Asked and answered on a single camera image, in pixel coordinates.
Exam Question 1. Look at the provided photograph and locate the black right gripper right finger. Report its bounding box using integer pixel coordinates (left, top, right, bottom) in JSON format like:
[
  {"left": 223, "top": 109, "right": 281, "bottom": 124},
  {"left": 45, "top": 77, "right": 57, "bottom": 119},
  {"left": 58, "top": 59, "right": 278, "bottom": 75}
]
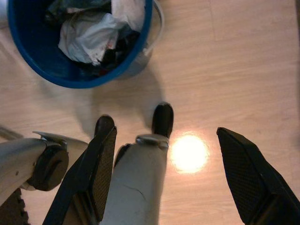
[{"left": 216, "top": 127, "right": 300, "bottom": 225}]

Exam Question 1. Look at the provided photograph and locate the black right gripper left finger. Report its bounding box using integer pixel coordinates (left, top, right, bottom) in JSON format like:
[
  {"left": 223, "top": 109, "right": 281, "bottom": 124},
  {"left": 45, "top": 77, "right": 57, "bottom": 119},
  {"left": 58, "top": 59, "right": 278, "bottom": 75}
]
[{"left": 42, "top": 126, "right": 118, "bottom": 225}]

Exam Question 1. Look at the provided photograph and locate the silver left robot leg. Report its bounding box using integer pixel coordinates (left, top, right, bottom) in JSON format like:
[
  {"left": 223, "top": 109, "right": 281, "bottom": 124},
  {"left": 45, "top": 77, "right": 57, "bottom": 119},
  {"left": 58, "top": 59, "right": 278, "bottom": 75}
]
[{"left": 0, "top": 114, "right": 117, "bottom": 204}]

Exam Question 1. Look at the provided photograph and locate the white plastic bag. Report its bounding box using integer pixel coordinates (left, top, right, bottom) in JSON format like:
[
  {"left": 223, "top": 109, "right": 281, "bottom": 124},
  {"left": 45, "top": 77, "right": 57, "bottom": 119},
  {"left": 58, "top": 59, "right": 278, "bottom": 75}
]
[{"left": 58, "top": 13, "right": 122, "bottom": 66}]

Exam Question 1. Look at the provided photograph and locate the silver robot leg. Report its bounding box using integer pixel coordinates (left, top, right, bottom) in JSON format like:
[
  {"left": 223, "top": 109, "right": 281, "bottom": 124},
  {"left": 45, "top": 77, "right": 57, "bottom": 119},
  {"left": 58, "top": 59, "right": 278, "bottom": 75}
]
[
  {"left": 100, "top": 102, "right": 174, "bottom": 225},
  {"left": 0, "top": 114, "right": 117, "bottom": 204}
]

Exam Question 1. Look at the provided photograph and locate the silver right robot leg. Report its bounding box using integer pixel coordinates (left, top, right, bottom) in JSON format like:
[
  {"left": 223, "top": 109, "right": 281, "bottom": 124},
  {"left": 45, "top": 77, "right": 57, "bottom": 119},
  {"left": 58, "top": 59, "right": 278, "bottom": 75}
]
[{"left": 100, "top": 102, "right": 174, "bottom": 225}]

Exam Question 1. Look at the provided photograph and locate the black plastic trash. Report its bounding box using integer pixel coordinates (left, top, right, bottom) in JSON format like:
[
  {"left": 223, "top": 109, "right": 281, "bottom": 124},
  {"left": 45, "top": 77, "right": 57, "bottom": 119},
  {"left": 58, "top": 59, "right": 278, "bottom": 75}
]
[{"left": 44, "top": 0, "right": 141, "bottom": 75}]

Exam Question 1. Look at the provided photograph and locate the blue plastic trash bin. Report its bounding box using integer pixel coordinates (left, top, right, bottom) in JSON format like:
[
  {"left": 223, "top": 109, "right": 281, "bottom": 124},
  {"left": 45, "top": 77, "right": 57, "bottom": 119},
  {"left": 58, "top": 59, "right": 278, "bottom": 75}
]
[{"left": 7, "top": 0, "right": 165, "bottom": 89}]

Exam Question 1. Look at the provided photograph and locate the crumpled white paper towel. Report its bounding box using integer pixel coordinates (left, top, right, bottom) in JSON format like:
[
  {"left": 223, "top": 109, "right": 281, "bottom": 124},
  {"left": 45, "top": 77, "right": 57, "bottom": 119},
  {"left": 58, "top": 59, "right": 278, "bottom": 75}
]
[{"left": 111, "top": 0, "right": 146, "bottom": 32}]

